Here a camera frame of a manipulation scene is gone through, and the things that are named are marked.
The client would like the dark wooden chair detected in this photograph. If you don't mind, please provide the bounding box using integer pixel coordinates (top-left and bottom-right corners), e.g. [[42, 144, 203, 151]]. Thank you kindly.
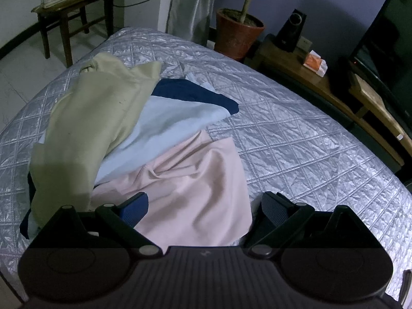
[[32, 0, 114, 67]]

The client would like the black flat screen television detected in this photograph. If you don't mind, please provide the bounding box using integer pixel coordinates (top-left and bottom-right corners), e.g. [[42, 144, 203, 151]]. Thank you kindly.
[[350, 0, 412, 104]]

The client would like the tall potted tree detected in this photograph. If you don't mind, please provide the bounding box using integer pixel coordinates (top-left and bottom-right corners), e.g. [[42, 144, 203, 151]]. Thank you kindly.
[[214, 0, 265, 60]]

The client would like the beige yellow garment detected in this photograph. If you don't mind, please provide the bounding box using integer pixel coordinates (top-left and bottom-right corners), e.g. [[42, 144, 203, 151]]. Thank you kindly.
[[29, 52, 161, 227]]

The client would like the pink garment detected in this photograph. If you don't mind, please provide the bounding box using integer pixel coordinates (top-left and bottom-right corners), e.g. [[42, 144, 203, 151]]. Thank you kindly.
[[91, 131, 252, 251]]

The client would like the white navy garment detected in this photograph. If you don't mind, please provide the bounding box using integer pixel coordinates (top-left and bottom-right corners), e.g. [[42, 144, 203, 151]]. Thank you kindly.
[[27, 77, 240, 239]]

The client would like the orange white small box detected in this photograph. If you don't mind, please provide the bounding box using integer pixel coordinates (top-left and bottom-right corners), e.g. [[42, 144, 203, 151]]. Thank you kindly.
[[303, 50, 328, 78]]

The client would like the black desktop speaker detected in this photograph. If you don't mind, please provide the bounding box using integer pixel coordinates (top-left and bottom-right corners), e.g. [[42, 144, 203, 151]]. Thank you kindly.
[[275, 9, 307, 52]]

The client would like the silver quilted bedspread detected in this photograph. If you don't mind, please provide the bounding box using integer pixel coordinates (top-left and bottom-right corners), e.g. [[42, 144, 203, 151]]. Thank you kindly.
[[1, 28, 411, 297]]

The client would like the sheer grey curtain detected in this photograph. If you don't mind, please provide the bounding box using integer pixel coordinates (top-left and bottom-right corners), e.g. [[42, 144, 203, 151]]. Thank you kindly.
[[166, 0, 214, 46]]

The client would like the wooden tv bench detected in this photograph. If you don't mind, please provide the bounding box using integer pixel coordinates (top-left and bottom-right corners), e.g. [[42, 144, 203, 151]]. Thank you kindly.
[[257, 34, 411, 182]]

